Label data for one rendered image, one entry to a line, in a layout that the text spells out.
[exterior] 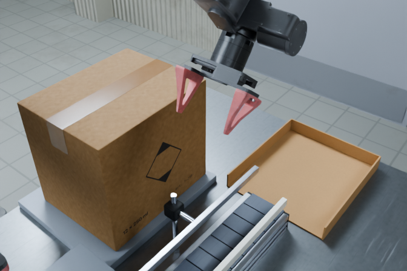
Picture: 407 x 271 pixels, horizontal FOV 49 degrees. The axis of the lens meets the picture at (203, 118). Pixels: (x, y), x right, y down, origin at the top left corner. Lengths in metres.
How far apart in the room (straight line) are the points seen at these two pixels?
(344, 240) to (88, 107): 0.60
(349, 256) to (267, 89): 2.16
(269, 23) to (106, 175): 0.39
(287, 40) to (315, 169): 0.56
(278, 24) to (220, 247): 0.46
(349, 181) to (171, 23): 2.72
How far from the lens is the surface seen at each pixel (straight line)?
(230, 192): 0.92
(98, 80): 0.98
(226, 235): 0.95
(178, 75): 0.75
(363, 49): 2.82
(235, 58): 0.72
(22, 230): 1.10
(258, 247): 0.94
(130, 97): 0.91
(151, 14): 3.83
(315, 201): 1.11
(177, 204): 0.88
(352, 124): 2.85
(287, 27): 0.68
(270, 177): 1.15
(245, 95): 0.69
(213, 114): 1.36
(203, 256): 0.92
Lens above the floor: 1.61
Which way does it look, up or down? 36 degrees down
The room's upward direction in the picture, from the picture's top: straight up
